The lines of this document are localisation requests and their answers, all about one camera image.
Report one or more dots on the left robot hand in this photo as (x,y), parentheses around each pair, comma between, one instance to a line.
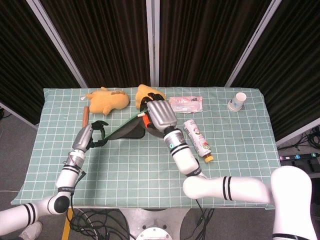
(83,138)

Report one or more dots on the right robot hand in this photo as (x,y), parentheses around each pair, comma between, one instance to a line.
(160,115)

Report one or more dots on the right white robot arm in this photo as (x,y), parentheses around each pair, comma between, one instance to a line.
(185,157)

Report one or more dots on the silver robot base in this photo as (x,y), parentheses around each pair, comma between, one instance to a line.
(155,225)

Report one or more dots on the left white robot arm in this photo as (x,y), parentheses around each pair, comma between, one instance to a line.
(66,177)

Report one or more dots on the brown wooden rod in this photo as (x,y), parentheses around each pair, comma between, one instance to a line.
(86,117)

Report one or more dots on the yellow bird plush toy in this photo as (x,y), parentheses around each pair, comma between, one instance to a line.
(141,96)

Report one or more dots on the pink snack packet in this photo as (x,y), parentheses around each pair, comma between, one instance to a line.
(186,103)

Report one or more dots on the white bottle yellow cap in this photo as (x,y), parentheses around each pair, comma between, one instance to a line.
(197,137)

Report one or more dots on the yellow dinosaur plush toy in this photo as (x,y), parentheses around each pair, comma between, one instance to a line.
(110,101)

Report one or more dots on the green checked tablecloth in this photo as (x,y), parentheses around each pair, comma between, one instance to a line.
(140,170)

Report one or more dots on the white paper cup blue print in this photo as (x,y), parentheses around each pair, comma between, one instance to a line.
(237,102)

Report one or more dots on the dark partition panel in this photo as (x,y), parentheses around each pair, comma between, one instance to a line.
(292,70)
(17,65)
(105,40)
(200,40)

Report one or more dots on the white shoe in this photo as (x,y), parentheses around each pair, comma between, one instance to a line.
(31,231)

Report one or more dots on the black power strip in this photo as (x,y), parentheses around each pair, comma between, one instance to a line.
(300,157)

